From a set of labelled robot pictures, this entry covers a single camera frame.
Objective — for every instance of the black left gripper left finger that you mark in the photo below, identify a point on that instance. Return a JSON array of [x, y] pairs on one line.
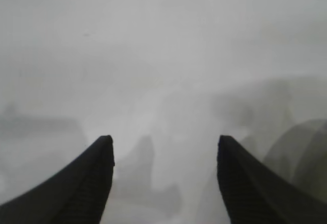
[[76, 190]]

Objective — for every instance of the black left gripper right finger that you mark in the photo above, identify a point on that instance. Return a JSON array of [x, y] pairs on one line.
[[253, 196]]

